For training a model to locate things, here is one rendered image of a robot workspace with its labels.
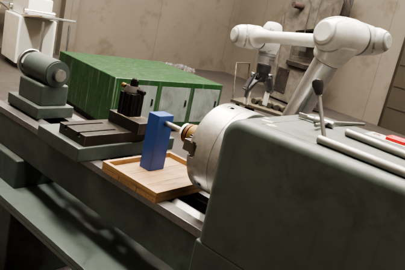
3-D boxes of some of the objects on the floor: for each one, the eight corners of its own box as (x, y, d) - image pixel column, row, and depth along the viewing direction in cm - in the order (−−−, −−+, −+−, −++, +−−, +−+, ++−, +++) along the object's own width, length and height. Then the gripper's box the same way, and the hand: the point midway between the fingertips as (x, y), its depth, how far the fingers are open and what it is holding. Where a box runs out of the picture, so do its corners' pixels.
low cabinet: (152, 100, 711) (159, 61, 696) (214, 131, 602) (224, 85, 587) (53, 97, 599) (59, 50, 585) (107, 134, 491) (116, 78, 476)
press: (337, 114, 980) (375, -18, 915) (302, 113, 896) (341, -32, 831) (287, 96, 1090) (317, -23, 1025) (251, 93, 1006) (282, -36, 941)
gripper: (251, 63, 211) (241, 105, 216) (286, 68, 226) (276, 107, 231) (241, 59, 217) (232, 101, 222) (276, 64, 232) (266, 103, 237)
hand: (255, 102), depth 226 cm, fingers open, 13 cm apart
